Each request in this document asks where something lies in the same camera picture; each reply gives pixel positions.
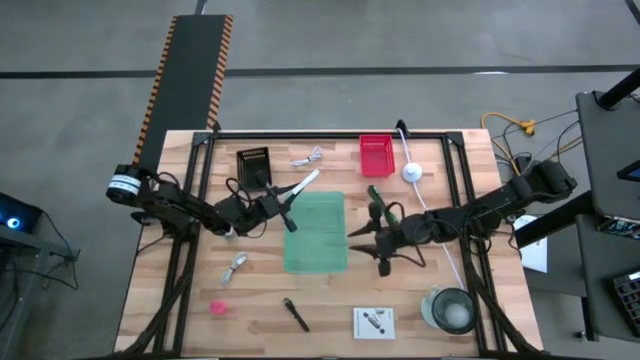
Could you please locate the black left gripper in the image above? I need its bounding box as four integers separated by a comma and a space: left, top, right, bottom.
253, 168, 304, 235

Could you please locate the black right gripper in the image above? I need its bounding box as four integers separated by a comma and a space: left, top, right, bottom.
347, 201, 399, 278

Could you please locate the green cable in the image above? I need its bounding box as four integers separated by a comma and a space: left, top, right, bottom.
367, 184, 400, 227

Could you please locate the translucent teal plastic bin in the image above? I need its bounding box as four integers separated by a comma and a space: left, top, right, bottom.
283, 190, 349, 275

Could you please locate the black cable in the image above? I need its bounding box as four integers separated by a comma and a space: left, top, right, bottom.
283, 297, 311, 333

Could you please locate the black plastic mesh basket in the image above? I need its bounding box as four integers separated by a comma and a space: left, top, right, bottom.
235, 146, 274, 192

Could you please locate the red plastic mesh basket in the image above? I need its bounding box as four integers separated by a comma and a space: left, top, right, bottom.
358, 133, 396, 178

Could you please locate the black orange striped ramp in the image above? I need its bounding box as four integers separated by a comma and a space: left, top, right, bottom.
132, 14, 235, 171

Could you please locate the white paper sheet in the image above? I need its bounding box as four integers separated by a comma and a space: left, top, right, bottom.
514, 214, 549, 274

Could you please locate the dark grey desk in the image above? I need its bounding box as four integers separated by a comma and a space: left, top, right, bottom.
574, 89, 640, 231

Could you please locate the dark keyboard device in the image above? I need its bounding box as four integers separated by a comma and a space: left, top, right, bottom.
612, 269, 640, 337

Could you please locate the computer with blue light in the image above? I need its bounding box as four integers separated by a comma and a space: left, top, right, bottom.
0, 192, 44, 246

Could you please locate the black pole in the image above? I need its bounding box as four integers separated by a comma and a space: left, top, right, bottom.
597, 67, 640, 110

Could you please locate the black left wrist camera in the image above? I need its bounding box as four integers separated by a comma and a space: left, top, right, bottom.
257, 195, 280, 219

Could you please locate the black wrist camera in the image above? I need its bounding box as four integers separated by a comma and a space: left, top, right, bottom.
257, 195, 280, 219
397, 215, 426, 245

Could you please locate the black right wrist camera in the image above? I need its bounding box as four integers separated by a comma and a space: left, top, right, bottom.
397, 215, 426, 245

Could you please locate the black aluminium rig frame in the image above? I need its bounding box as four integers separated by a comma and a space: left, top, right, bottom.
114, 128, 544, 360

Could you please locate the white round inline switch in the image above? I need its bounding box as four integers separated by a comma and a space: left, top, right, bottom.
401, 162, 424, 184

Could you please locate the white lamp cable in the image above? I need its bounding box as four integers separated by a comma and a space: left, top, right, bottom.
397, 128, 466, 290

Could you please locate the yellow floor cable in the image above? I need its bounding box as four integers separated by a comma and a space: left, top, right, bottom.
480, 112, 537, 176

